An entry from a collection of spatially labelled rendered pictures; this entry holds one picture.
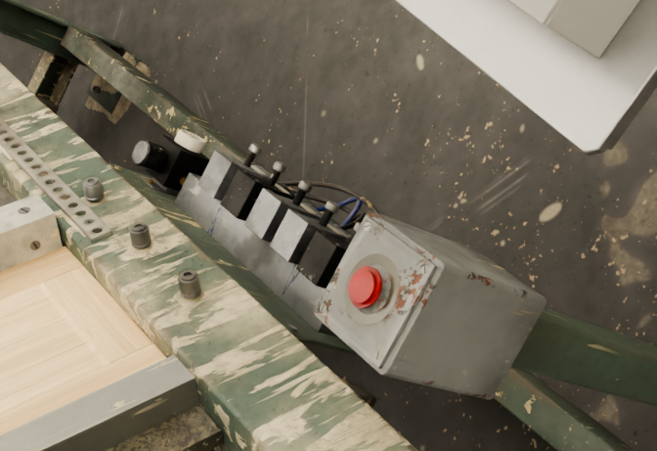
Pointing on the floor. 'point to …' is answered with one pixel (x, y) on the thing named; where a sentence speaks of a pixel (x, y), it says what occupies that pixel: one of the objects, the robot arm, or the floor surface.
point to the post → (590, 357)
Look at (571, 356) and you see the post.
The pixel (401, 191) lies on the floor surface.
